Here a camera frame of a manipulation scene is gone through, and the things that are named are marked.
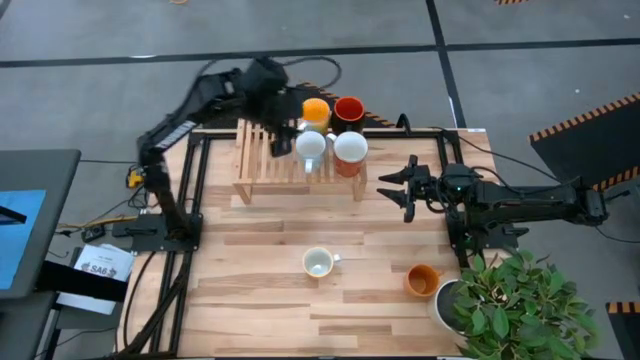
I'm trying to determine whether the green leafy plant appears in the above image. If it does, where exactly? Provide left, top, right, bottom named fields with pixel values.
left=449, top=248, right=601, bottom=360

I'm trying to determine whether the black cable bundle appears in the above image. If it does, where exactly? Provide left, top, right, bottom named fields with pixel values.
left=117, top=249, right=194, bottom=359

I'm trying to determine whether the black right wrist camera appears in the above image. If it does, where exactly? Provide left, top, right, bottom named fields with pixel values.
left=439, top=163, right=476, bottom=194

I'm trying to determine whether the slatted wooden rack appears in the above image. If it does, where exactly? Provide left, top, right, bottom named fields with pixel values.
left=232, top=118, right=369, bottom=205

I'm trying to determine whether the black mug red inside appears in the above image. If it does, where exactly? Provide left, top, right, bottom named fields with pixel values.
left=330, top=96, right=367, bottom=135

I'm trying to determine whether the yellow-orange patterned mug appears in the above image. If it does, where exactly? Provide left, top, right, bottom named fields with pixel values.
left=301, top=97, right=332, bottom=135

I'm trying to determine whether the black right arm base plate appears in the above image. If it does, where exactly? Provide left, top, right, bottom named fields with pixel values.
left=447, top=219, right=530, bottom=251

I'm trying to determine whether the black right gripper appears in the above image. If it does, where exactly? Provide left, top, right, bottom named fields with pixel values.
left=376, top=154, right=444, bottom=224

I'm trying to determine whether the blue-grey patterned mug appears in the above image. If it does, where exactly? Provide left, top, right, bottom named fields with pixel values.
left=294, top=129, right=329, bottom=175

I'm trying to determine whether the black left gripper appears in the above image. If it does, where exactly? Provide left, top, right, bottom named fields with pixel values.
left=249, top=89, right=304, bottom=157

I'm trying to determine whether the plain orange mug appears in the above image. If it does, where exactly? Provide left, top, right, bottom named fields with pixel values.
left=403, top=263, right=444, bottom=299

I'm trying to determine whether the red-orange mug white inside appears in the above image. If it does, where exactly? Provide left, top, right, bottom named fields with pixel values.
left=327, top=130, right=370, bottom=179

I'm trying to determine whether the black aluminium table frame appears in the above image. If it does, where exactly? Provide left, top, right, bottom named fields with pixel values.
left=117, top=127, right=499, bottom=359

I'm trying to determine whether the white printed paper sheet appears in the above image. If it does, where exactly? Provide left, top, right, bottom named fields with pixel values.
left=73, top=243, right=136, bottom=281

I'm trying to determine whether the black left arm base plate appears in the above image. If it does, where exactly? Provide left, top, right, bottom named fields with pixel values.
left=112, top=213, right=204, bottom=253

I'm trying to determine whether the grey desk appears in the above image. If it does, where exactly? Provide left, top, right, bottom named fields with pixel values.
left=0, top=148, right=82, bottom=301

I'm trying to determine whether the small black box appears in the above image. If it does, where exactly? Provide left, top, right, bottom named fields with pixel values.
left=81, top=224, right=106, bottom=244

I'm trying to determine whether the white plant pot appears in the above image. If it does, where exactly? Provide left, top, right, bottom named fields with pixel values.
left=430, top=278, right=474, bottom=334

